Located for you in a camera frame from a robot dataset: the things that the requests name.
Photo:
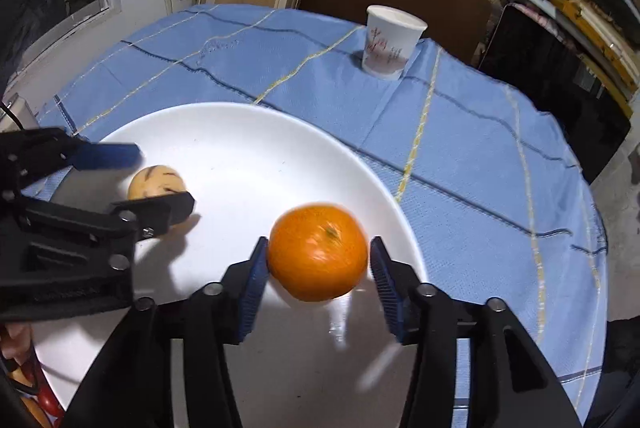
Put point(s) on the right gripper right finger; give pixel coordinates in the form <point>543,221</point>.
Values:
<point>419,314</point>

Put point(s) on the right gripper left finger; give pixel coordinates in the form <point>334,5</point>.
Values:
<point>220,313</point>

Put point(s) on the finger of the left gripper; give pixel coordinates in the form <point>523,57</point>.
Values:
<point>105,156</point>
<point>155,216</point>

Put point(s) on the pale yellow striped fruit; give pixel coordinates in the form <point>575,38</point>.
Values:
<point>155,181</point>

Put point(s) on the large orange tangerine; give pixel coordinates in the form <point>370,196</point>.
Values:
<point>317,252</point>

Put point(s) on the left hand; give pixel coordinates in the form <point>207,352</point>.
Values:
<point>16,342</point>

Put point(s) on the white plate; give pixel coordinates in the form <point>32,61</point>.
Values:
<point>327,364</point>

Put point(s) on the blue checked tablecloth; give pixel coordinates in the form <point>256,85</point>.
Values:
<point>490,188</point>

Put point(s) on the red tomato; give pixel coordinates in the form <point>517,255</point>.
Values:
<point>49,403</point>

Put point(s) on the white paper cup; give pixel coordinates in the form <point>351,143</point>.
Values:
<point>391,39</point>

